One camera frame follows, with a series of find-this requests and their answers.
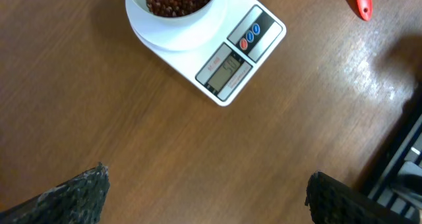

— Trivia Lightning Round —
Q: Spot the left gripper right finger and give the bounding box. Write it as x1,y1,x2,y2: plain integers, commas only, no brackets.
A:
305,171,417,224

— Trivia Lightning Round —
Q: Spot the white round bowl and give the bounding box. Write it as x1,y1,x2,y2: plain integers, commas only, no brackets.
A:
129,0,219,25

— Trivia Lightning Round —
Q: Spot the white digital kitchen scale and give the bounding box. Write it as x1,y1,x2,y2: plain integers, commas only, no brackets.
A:
125,0,287,106

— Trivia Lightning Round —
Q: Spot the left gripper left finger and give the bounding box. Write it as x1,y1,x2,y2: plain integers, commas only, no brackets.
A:
1,163,110,224

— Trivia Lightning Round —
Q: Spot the orange plastic measuring scoop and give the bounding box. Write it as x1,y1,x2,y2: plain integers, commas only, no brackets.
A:
356,0,373,21

